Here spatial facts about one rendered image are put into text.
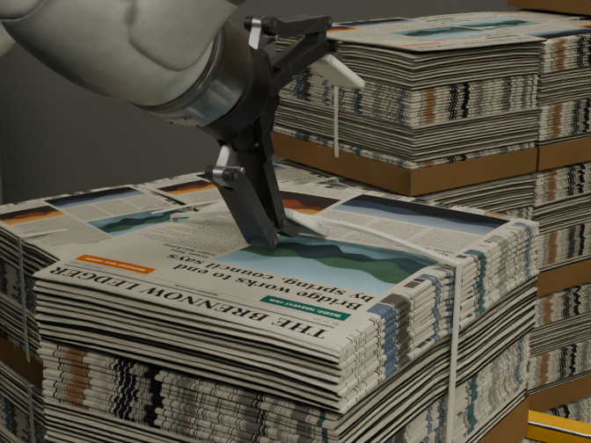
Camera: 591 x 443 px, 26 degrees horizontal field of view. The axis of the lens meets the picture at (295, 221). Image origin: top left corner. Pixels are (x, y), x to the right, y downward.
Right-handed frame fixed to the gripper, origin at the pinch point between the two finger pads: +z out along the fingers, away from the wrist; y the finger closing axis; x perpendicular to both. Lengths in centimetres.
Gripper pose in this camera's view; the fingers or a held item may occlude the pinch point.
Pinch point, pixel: (326, 153)
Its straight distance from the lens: 113.0
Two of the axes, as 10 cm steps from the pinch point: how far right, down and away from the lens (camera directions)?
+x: 8.5, 1.4, -5.1
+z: 4.7, 2.4, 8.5
